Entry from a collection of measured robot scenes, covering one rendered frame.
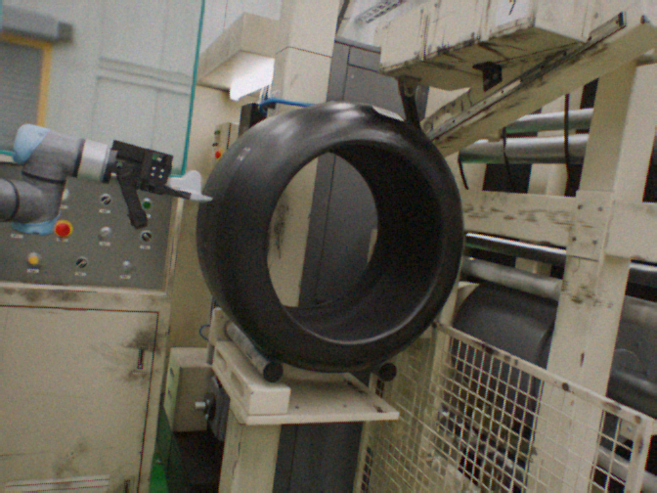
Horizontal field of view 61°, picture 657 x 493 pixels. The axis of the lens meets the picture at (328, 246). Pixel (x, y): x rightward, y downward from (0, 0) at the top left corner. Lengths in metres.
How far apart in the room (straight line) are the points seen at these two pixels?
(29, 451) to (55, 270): 0.55
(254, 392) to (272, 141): 0.52
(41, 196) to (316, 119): 0.53
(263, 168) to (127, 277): 0.90
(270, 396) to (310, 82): 0.83
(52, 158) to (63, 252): 0.78
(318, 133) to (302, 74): 0.46
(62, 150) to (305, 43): 0.73
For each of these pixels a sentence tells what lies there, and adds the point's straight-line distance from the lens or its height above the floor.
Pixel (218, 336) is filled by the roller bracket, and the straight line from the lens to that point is 1.53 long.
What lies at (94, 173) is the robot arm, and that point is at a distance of 1.14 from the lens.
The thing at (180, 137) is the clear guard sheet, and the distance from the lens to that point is 1.86.
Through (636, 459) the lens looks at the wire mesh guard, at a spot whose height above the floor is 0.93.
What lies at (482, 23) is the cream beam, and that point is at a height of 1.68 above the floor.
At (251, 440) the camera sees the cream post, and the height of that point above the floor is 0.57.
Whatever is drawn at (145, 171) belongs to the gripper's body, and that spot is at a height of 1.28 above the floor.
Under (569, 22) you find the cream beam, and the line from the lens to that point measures 1.21.
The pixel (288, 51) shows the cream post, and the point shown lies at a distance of 1.57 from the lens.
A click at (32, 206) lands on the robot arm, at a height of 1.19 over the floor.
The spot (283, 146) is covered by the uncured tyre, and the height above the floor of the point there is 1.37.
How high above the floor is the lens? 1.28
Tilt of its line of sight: 5 degrees down
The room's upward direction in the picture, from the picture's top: 8 degrees clockwise
